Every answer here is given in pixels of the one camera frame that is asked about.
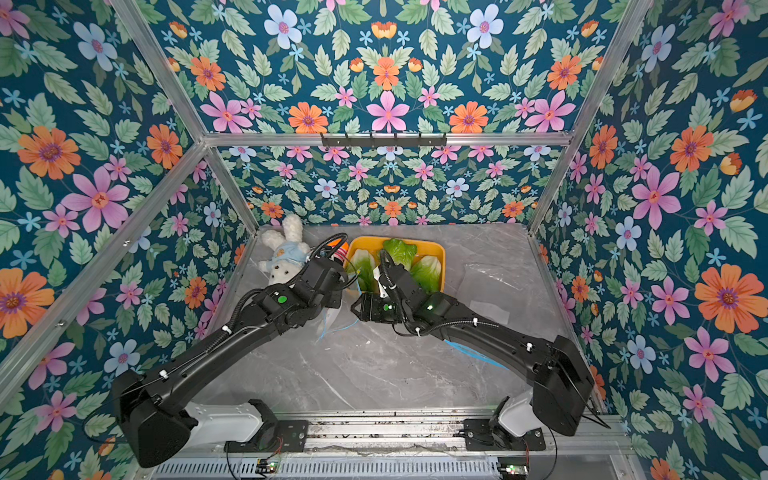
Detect green cabbage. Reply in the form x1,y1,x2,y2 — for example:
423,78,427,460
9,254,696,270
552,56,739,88
383,238,418,271
347,249,377,293
410,255,442,294

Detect clear zipper bag blue seal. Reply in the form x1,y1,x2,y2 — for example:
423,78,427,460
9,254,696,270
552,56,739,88
314,284,362,344

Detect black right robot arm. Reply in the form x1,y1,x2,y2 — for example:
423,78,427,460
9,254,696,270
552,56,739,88
351,292,594,436

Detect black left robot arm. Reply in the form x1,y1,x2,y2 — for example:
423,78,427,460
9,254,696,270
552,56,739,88
112,257,348,468

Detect spare clear zipper bag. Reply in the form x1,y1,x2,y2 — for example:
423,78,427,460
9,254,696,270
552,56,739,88
442,263,529,371

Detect white plush bunny blue shirt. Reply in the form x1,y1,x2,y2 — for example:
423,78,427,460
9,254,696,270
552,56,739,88
259,214,310,285

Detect yellow plastic tray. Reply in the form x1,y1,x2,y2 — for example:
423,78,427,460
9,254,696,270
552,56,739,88
345,236,446,293

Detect black hook rail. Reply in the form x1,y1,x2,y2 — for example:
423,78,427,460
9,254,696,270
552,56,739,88
320,133,448,148

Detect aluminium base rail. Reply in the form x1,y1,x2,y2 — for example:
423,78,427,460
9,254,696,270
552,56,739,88
134,408,645,479

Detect aluminium frame post left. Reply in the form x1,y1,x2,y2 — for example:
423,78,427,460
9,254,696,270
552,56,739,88
112,1,258,236

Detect aluminium frame post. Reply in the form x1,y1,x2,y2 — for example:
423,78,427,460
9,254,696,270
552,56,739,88
112,1,258,236
527,0,653,239

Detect aluminium frame post right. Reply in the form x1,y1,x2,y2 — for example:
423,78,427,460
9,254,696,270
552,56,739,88
527,0,653,239

